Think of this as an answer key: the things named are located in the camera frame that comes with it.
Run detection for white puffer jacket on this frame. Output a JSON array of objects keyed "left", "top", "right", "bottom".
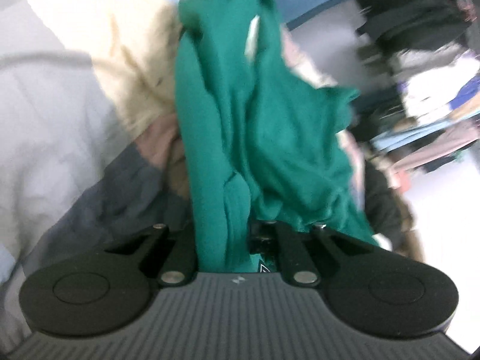
[{"left": 400, "top": 51, "right": 479, "bottom": 125}]

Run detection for patchwork quilt bedding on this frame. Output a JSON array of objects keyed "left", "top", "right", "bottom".
[{"left": 0, "top": 0, "right": 373, "bottom": 350}]

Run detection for pink hanging trousers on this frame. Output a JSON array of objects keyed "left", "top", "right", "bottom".
[{"left": 393, "top": 123, "right": 479, "bottom": 171}]

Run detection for black coat on bed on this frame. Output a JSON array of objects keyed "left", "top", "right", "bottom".
[{"left": 364, "top": 161, "right": 425, "bottom": 263}]

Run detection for light blue hanging garment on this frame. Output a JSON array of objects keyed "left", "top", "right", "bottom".
[{"left": 371, "top": 114, "right": 475, "bottom": 152}]

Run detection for green sweatshirt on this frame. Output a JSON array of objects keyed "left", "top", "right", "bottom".
[{"left": 175, "top": 0, "right": 373, "bottom": 273}]

